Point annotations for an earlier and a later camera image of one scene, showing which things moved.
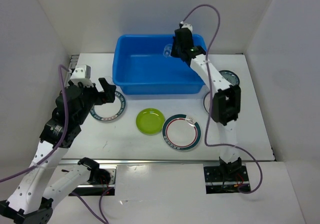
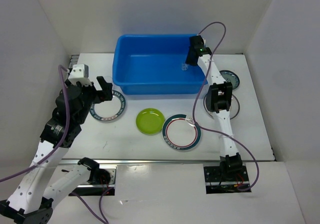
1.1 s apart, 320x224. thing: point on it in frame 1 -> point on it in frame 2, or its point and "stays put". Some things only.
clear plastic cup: [167, 50] -> [184, 66]
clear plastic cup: [109, 79] stays put
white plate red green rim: [180, 133] stays put
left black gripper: [103, 97] stays put
